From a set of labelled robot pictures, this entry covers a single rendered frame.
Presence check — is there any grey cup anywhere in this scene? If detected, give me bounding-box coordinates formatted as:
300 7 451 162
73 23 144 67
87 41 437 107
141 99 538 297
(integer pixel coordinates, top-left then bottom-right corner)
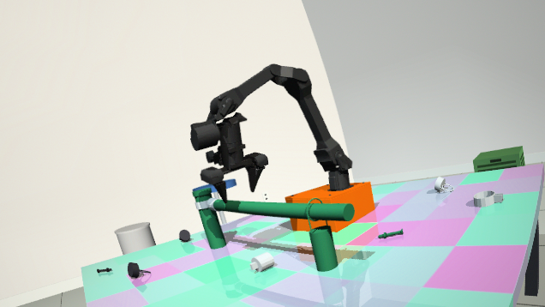
195 198 220 212

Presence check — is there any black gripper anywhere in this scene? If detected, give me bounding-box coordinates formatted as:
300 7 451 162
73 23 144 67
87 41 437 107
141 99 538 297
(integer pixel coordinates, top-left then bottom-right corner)
201 140 268 203

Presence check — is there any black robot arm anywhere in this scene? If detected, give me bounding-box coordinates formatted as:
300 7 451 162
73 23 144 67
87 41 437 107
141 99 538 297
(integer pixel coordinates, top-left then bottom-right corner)
190 63 354 192

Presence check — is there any grey metal cylinder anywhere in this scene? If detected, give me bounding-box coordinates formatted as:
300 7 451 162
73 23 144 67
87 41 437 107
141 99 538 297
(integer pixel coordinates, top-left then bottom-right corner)
250 252 275 272

